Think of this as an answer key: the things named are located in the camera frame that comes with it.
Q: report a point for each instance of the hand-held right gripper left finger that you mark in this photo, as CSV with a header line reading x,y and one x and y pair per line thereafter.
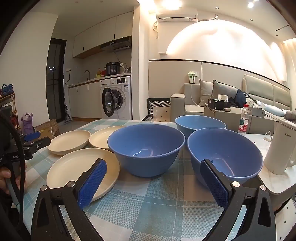
x,y
92,185

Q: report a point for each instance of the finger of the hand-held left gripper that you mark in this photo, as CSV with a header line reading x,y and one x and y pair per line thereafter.
x,y
40,142
32,136

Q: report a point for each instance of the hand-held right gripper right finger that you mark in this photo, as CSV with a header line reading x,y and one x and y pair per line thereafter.
x,y
215,185

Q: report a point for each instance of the cream plate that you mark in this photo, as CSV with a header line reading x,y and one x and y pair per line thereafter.
x,y
101,139
69,141
76,166

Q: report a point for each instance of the blue bowl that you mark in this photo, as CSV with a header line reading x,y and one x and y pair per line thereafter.
x,y
222,148
129,143
198,122

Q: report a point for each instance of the person's left hand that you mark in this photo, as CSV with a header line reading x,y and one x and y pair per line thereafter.
x,y
4,178

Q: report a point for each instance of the purple bag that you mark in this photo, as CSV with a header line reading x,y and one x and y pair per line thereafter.
x,y
27,125

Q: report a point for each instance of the cardboard box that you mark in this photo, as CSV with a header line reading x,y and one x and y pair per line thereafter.
x,y
46,129

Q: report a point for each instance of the floor mop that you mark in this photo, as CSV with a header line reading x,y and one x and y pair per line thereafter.
x,y
67,118

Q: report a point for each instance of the shoe rack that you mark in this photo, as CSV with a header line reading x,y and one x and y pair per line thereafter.
x,y
11,102

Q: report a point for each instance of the dark glass door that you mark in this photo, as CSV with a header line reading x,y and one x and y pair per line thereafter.
x,y
55,92

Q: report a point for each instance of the marble top sideboard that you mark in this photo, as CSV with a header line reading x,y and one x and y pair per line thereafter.
x,y
270,183

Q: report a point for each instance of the white lower kitchen cabinet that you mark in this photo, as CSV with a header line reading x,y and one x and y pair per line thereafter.
x,y
85,99

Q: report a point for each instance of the beige side cabinet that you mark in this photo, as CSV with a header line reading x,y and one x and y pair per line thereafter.
x,y
229,118

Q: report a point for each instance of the clear water bottle red label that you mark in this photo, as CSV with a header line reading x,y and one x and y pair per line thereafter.
x,y
244,122

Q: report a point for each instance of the clear acrylic stand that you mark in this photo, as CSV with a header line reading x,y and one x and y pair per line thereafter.
x,y
268,137

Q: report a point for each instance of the white electric kettle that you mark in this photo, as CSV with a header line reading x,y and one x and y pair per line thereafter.
x,y
279,148

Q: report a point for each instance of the small brown case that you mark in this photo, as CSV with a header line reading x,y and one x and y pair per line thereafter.
x,y
226,109

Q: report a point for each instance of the black box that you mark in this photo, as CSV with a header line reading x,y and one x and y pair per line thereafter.
x,y
215,104

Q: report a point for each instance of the kitchen faucet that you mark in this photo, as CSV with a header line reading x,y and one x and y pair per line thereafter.
x,y
88,75

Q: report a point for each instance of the white washing machine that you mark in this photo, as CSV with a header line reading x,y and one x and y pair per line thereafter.
x,y
122,104

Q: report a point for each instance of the grey sofa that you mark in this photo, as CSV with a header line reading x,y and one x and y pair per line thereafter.
x,y
178,106

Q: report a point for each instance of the dark clothes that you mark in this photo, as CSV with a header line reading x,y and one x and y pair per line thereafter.
x,y
241,97

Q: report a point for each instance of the grey cushion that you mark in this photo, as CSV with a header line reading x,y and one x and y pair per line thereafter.
x,y
223,91
205,92

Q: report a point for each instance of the black pressure cooker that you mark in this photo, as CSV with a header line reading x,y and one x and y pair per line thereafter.
x,y
112,68

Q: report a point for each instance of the padded bed headboard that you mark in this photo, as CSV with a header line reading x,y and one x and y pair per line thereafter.
x,y
266,90

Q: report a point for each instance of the white upper kitchen cabinets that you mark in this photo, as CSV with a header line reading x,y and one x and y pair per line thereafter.
x,y
92,34

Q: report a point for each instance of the range hood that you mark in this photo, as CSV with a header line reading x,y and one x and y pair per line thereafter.
x,y
115,45

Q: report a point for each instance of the white air conditioner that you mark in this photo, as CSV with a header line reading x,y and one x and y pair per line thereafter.
x,y
177,16

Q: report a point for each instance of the white wall device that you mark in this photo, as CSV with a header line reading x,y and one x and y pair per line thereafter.
x,y
193,77

